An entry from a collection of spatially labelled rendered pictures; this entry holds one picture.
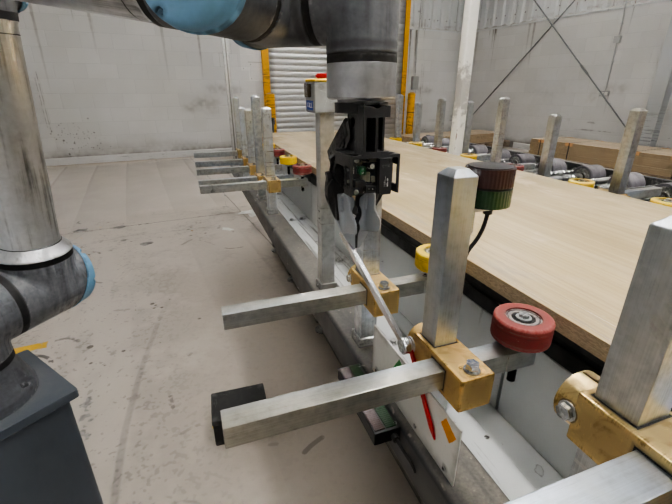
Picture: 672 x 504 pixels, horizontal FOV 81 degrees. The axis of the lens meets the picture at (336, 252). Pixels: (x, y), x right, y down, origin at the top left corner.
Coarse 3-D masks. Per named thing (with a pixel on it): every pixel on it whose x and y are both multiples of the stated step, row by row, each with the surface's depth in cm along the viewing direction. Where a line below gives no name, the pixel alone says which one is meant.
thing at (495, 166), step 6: (474, 162) 51; (480, 162) 51; (486, 162) 51; (492, 162) 51; (498, 162) 51; (480, 168) 47; (486, 168) 47; (492, 168) 47; (498, 168) 47; (504, 168) 47; (510, 168) 47; (474, 210) 48; (480, 210) 49; (486, 210) 49; (492, 210) 51; (474, 216) 49; (486, 216) 51; (486, 222) 52; (480, 228) 52; (480, 234) 52; (474, 240) 52; (468, 252) 53
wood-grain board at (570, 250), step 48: (288, 144) 230; (432, 192) 123; (528, 192) 123; (576, 192) 123; (480, 240) 84; (528, 240) 84; (576, 240) 84; (624, 240) 84; (528, 288) 64; (576, 288) 64; (624, 288) 64; (576, 336) 55
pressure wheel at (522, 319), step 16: (512, 304) 58; (496, 320) 55; (512, 320) 55; (528, 320) 54; (544, 320) 54; (496, 336) 55; (512, 336) 53; (528, 336) 52; (544, 336) 52; (528, 352) 53
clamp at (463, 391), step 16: (416, 336) 58; (416, 352) 58; (432, 352) 54; (448, 352) 53; (464, 352) 53; (448, 368) 51; (480, 368) 50; (448, 384) 51; (464, 384) 48; (480, 384) 49; (448, 400) 52; (464, 400) 49; (480, 400) 51
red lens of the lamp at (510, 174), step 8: (472, 168) 48; (480, 176) 47; (488, 176) 47; (496, 176) 46; (504, 176) 46; (512, 176) 47; (480, 184) 47; (488, 184) 47; (496, 184) 47; (504, 184) 47; (512, 184) 48
